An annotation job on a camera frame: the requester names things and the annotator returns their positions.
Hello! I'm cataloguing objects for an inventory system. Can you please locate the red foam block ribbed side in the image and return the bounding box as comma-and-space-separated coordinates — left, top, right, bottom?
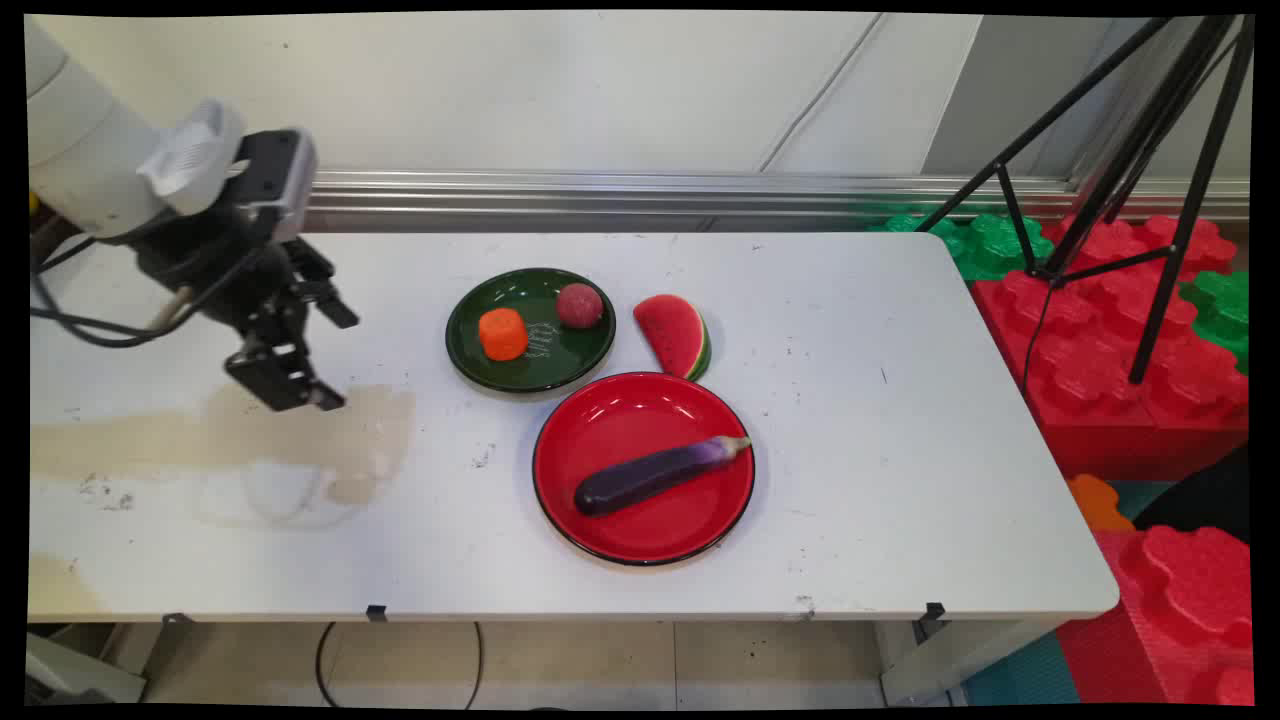
1057, 524, 1256, 707

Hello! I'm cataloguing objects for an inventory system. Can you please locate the teal foam mat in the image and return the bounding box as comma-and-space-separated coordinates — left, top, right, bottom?
962, 630, 1083, 707

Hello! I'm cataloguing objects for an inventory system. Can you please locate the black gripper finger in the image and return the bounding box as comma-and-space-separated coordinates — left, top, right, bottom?
224, 310, 347, 413
285, 238, 360, 330

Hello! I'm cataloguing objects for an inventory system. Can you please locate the orange foam piece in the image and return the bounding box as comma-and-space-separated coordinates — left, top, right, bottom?
1065, 474, 1138, 533

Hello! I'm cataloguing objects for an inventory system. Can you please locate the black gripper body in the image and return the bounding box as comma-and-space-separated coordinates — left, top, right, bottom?
135, 205, 313, 341

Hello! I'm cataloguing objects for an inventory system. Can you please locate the dark green plate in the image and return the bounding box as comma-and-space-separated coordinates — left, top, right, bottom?
445, 267, 617, 394

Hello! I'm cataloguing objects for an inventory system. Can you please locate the red plate black rim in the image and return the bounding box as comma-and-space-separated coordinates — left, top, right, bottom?
532, 371, 756, 568

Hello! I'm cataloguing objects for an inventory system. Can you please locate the white table leg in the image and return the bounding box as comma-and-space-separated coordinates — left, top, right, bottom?
878, 618, 1063, 707

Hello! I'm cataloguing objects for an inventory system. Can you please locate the purple toy eggplant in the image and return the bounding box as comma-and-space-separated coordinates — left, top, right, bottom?
574, 435, 752, 518

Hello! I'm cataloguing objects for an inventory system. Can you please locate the black tripod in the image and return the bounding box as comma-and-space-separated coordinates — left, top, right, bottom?
915, 14, 1255, 386

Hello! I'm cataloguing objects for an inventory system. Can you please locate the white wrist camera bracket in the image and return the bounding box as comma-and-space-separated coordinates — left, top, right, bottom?
137, 98, 247, 217

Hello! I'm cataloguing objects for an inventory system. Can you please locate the toy watermelon slice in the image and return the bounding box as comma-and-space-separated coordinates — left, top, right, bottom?
633, 294, 712, 382

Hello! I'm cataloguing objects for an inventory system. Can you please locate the black floor cable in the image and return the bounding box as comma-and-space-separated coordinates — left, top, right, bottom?
314, 621, 487, 711

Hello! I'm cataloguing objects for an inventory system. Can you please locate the green foam block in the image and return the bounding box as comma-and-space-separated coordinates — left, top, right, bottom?
868, 211, 1057, 284
1178, 268, 1251, 375

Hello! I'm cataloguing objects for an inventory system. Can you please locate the dark red toy ball fruit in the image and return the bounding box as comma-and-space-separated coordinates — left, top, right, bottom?
556, 282, 605, 330

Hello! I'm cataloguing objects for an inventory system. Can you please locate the orange toy carrot piece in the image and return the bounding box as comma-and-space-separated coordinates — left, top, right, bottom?
478, 307, 530, 362

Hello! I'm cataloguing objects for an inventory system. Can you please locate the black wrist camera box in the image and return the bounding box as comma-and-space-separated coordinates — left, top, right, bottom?
232, 128, 319, 244

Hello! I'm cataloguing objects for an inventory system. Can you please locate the aluminium rail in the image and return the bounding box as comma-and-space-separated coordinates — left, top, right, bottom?
300, 168, 1251, 234

